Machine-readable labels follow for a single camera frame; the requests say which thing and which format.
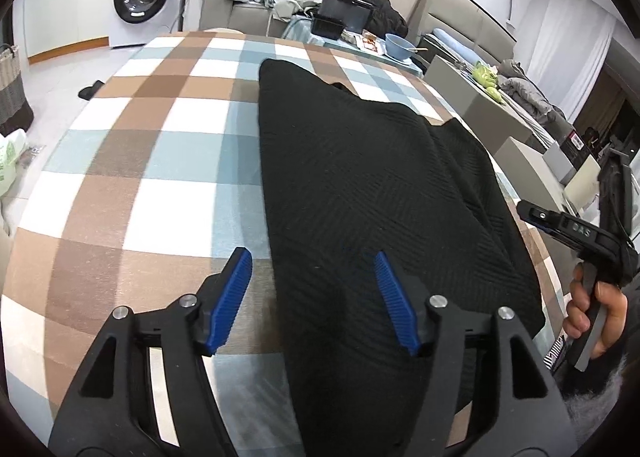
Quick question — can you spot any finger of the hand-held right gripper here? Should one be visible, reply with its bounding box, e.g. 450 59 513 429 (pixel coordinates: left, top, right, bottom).
517 200 567 239

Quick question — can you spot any grey bedside cabinet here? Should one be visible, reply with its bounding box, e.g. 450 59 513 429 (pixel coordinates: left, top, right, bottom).
426 54 547 159

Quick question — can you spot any black jacket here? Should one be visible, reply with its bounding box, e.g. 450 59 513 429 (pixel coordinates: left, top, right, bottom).
305 0 410 39

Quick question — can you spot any green white plastic bag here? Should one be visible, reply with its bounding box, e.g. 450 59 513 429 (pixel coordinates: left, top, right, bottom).
0 130 29 199

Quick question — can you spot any food tray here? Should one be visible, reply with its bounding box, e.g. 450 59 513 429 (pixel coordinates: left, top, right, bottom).
342 30 387 56

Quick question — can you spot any white base cabinet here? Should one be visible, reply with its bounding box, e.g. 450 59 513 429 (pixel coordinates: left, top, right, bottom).
22 0 119 66

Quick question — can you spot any black plastic container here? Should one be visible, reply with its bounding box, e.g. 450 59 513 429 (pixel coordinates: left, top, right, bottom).
310 13 347 41

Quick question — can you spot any blue bowl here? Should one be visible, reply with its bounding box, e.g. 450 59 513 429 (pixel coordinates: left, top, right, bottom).
384 33 419 61

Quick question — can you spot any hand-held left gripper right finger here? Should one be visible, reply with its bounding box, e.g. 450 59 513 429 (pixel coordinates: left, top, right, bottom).
374 250 577 457

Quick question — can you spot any black slipper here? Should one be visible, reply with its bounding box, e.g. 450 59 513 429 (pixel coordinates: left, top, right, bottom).
77 80 106 101

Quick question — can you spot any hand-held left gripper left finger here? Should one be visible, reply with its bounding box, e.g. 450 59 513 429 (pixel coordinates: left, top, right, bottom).
47 247 254 457

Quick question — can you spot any grey low cabinet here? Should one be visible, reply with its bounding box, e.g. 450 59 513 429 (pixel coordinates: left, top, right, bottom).
494 136 567 219

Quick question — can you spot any grey upholstered bed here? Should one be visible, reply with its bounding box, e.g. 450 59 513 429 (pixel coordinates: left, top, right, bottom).
414 0 576 149

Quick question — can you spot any blue pillow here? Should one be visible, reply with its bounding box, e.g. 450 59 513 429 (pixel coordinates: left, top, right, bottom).
432 27 467 59

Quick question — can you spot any black box with label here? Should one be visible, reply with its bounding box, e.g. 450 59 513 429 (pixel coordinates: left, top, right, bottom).
560 132 594 164

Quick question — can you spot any grey duvet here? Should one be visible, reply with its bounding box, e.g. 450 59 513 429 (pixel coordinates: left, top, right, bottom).
496 58 567 126

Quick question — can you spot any teal checked side table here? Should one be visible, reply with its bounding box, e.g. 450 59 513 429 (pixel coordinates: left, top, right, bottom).
281 16 427 79

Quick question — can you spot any black knit sweater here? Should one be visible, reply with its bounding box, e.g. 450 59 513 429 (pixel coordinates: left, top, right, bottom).
257 58 546 457

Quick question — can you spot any checked brown blue blanket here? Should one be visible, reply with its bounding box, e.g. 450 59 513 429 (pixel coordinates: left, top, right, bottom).
0 30 568 457

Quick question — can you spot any black plastic tray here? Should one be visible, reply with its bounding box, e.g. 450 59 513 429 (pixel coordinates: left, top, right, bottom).
319 0 374 34

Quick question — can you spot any white curtain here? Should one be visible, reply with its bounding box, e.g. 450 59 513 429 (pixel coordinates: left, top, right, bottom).
525 0 617 104

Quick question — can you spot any person's right hand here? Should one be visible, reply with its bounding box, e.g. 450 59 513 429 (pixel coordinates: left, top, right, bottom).
564 262 629 362

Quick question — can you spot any cream box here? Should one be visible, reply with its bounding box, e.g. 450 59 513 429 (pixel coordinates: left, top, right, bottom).
564 154 602 211

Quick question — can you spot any woven laundry basket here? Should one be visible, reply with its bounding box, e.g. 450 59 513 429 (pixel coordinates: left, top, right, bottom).
0 43 35 138

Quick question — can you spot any person's right forearm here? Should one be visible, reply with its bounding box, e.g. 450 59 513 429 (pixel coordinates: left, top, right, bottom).
557 337 637 449

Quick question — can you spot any small grey box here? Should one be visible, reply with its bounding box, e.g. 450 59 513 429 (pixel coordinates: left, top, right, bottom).
542 144 577 184

